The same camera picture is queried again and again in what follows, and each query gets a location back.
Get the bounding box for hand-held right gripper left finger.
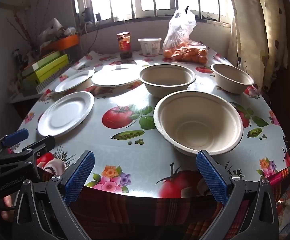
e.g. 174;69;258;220
12;150;95;240

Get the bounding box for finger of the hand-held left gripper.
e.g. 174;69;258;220
0;128;29;155
0;135;56;167

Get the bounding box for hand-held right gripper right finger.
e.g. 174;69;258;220
196;150;279;240

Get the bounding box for white foam plate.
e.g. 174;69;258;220
54;69;95;93
38;91;95;138
91;64;142;87

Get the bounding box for beige paper bowl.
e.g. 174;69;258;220
210;63;254;95
153;91;244;157
138;64;197;98

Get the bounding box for person's left hand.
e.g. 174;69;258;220
0;194;19;222

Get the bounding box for side shelf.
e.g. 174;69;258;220
8;90;45;104

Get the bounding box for fruit print tablecloth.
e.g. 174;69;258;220
17;47;290;199

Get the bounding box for striped flat box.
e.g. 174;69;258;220
36;66;71;94

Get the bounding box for lime green flat box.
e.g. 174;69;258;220
33;54;69;83

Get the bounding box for dark green flat box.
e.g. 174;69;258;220
22;51;61;74

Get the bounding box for dried branches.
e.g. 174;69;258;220
6;0;53;50

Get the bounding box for white plastic bag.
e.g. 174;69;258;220
36;17;77;47

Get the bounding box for plastic bag of oranges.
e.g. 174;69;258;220
162;9;208;64

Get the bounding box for red label sauce jar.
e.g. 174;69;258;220
116;32;133;60

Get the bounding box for black power adapter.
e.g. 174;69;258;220
81;7;95;23

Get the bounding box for white plastic tub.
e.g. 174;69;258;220
138;37;162;57

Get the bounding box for floral curtain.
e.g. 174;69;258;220
224;0;289;90

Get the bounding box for dark cable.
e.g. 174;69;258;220
79;21;100;53

